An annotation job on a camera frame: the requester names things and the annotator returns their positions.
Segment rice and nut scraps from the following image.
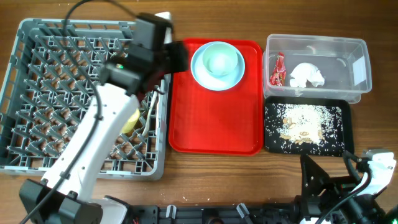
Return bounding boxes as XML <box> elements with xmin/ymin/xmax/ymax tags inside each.
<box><xmin>264</xmin><ymin>103</ymin><xmax>345</xmax><ymax>156</ymax></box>

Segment white napkin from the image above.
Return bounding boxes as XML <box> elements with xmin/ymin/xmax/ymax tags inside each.
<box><xmin>289</xmin><ymin>63</ymin><xmax>325</xmax><ymax>88</ymax></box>

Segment red snack wrapper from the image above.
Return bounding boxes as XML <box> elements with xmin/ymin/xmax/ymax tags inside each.
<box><xmin>269</xmin><ymin>52</ymin><xmax>286</xmax><ymax>86</ymax></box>

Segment black plastic tray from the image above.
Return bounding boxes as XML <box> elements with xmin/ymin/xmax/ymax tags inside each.
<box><xmin>264</xmin><ymin>96</ymin><xmax>354</xmax><ymax>157</ymax></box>

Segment grey dishwasher rack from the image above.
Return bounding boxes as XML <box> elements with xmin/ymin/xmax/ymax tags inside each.
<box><xmin>1</xmin><ymin>19</ymin><xmax>170</xmax><ymax>180</ymax></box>

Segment clear plastic bin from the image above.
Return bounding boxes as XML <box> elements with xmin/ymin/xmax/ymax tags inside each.
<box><xmin>263</xmin><ymin>34</ymin><xmax>372</xmax><ymax>104</ymax></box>

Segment light green bowl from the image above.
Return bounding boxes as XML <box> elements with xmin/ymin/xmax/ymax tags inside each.
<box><xmin>202</xmin><ymin>42</ymin><xmax>238</xmax><ymax>77</ymax></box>

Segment light blue plate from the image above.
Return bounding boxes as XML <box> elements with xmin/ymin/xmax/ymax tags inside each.
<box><xmin>190</xmin><ymin>42</ymin><xmax>245</xmax><ymax>91</ymax></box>

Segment red plastic tray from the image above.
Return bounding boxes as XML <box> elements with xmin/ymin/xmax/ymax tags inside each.
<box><xmin>169</xmin><ymin>39</ymin><xmax>264</xmax><ymax>156</ymax></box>

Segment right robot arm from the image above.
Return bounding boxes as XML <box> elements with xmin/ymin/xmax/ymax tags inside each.
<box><xmin>289</xmin><ymin>150</ymin><xmax>397</xmax><ymax>223</ymax></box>

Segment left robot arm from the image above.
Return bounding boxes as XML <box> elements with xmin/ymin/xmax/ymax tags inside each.
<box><xmin>19</xmin><ymin>12</ymin><xmax>187</xmax><ymax>223</ymax></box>

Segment yellow plastic cup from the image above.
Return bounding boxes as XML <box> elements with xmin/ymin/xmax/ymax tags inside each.
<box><xmin>120</xmin><ymin>109</ymin><xmax>141</xmax><ymax>134</ymax></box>

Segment white plastic fork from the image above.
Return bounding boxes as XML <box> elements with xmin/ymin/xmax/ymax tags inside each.
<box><xmin>142</xmin><ymin>91</ymin><xmax>158</xmax><ymax>136</ymax></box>

